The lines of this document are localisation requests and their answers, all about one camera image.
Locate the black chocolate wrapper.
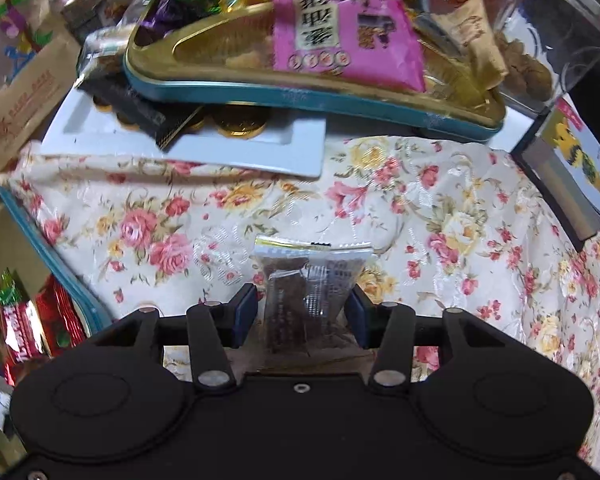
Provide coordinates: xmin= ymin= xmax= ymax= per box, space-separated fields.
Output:
xmin=77 ymin=72 xmax=206 ymax=152

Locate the red snack packet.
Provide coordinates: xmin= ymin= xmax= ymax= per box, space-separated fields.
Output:
xmin=0 ymin=280 xmax=88 ymax=386

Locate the small brown paper packet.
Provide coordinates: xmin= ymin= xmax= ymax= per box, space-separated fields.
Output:
xmin=430 ymin=0 xmax=510 ymax=92

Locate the teal tin tray with sweets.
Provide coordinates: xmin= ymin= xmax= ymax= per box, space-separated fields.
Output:
xmin=122 ymin=2 xmax=506 ymax=143

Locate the pink snack packet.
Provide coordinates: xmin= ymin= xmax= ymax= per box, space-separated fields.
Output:
xmin=271 ymin=0 xmax=427 ymax=93

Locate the clear plastic jar with walnuts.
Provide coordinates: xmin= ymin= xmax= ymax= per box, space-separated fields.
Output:
xmin=490 ymin=0 xmax=600 ymax=111

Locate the row of gold foil coins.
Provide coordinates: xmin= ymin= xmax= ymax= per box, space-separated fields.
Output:
xmin=92 ymin=95 xmax=271 ymax=138

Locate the purple foil candy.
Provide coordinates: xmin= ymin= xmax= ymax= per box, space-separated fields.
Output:
xmin=140 ymin=0 xmax=181 ymax=36

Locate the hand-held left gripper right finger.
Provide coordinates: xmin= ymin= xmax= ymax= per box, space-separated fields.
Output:
xmin=344 ymin=287 xmax=513 ymax=392

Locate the white rectangular tray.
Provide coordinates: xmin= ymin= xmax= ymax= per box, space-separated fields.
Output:
xmin=32 ymin=85 xmax=328 ymax=180

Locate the floral tablecloth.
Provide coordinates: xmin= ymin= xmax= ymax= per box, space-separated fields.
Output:
xmin=0 ymin=135 xmax=600 ymax=466

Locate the brown paper snack bag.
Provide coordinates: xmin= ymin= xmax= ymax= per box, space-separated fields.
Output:
xmin=0 ymin=0 xmax=83 ymax=181

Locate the card stand with yellow picture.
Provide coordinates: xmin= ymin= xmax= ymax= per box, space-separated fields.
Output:
xmin=511 ymin=97 xmax=600 ymax=253

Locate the clear packet with brown cake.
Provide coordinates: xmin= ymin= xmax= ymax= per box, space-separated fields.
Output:
xmin=252 ymin=235 xmax=373 ymax=356

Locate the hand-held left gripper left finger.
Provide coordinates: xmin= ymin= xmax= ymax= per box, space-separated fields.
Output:
xmin=87 ymin=284 xmax=258 ymax=393

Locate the gold metal tray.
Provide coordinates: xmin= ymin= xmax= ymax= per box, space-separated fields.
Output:
xmin=0 ymin=184 xmax=113 ymax=411

